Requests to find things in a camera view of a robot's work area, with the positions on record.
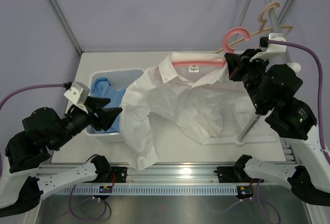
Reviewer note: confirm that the blue shirt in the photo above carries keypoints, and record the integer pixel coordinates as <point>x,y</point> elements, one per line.
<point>102,88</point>

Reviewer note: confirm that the aluminium rail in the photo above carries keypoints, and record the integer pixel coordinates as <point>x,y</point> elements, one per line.
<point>175,173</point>

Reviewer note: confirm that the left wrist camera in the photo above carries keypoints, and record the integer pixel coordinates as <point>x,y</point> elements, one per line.
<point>77,94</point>

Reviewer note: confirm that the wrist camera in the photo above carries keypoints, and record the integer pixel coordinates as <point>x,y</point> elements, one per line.
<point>77,94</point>
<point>270,51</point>

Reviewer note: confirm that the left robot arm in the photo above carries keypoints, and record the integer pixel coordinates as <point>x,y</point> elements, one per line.
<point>44,130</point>

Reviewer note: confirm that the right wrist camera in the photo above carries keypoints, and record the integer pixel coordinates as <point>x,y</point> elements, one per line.
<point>270,51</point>

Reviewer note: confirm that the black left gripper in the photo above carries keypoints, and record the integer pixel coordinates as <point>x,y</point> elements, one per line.
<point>106,116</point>

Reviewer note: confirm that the white slotted cable duct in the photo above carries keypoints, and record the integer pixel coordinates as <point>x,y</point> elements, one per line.
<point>152,190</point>

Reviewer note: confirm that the white shirt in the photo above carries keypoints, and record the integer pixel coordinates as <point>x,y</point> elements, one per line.
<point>193,91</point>

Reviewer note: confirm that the beige wooden hanger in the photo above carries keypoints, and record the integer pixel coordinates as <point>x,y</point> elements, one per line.
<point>228,46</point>

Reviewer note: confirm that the grey rack pole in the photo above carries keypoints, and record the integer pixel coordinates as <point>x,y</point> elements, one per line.
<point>268,88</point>

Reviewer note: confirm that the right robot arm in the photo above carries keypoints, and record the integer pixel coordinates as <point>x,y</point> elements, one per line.
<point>309,181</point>

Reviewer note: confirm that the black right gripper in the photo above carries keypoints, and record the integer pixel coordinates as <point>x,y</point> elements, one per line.
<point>237,63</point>

